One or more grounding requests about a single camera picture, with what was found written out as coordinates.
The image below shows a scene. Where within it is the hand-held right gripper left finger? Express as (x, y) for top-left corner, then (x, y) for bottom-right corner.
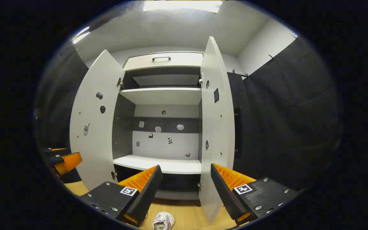
(79, 165), (163, 228)

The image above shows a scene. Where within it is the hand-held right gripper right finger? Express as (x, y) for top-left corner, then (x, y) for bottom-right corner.
(210, 163), (299, 226)

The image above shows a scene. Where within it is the white shoe cabinet door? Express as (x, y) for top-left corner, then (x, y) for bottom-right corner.
(69, 50), (126, 191)
(198, 36), (235, 222)

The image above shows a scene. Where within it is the white canvas shoe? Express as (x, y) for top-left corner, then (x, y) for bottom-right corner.
(152, 212), (175, 230)

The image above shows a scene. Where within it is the white cabinet shelf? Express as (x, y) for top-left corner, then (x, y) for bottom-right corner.
(113, 154), (203, 174)
(119, 87), (203, 105)

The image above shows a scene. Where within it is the white cabinet drawer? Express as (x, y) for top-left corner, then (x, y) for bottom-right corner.
(123, 52), (203, 71)

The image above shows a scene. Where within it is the black backdrop cloth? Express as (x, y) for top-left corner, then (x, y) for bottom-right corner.
(34, 35), (344, 192)

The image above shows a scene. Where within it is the small ceiling light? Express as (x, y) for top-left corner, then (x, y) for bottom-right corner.
(72, 27), (90, 44)

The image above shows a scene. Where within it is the large ceiling light panel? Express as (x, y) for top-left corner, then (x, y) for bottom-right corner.
(143, 0), (223, 14)

